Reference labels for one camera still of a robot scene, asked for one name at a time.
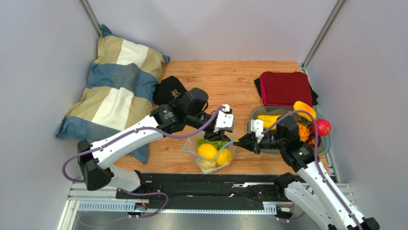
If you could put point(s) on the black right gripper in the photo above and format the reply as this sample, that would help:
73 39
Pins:
255 144

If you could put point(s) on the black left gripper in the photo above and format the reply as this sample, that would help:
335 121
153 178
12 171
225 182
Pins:
216 136

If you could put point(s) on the green grape bunch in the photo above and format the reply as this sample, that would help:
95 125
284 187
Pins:
217 144

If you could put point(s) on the yellow lemon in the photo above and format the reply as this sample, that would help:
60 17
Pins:
207 151

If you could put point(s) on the clear zip top bag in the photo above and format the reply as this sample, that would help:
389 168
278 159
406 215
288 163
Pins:
191 149

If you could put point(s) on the yellow pear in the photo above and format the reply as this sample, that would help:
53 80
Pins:
223 156

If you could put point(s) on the beige bumpy fruit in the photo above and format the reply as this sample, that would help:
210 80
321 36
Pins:
206 165

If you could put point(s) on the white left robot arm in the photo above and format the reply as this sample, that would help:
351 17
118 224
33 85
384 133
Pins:
97 159

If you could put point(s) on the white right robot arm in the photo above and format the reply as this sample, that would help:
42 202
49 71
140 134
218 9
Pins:
325 203

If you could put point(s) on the orange pineapple toy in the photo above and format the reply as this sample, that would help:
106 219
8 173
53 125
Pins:
304 129

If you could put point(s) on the black baseball cap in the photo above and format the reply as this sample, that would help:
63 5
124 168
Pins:
168 90

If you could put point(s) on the orange yellow mango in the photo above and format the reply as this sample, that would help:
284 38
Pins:
310 112

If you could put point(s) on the folded red cloth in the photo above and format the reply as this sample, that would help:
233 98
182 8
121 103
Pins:
284 89

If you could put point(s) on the dark purple plum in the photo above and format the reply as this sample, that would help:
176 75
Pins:
312 140

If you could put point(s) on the grey fruit tray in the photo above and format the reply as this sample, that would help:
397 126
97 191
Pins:
325 143

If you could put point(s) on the red apple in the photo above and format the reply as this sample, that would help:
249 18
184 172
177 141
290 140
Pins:
323 127

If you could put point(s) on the striped blue beige pillow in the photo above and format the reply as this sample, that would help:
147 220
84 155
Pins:
119 92

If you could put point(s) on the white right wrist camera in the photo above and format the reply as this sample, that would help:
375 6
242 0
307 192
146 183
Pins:
255 128

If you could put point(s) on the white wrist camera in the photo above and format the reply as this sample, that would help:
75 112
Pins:
224 120
255 128

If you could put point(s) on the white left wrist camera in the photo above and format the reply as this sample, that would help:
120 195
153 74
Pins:
224 120

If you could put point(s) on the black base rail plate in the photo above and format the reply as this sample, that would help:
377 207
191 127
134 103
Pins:
211 192

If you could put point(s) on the right aluminium frame post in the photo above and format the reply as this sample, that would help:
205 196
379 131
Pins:
335 12

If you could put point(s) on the aluminium frame post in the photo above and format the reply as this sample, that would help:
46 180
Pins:
87 8
335 12

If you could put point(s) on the left aluminium frame post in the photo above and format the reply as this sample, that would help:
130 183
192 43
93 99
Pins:
87 8

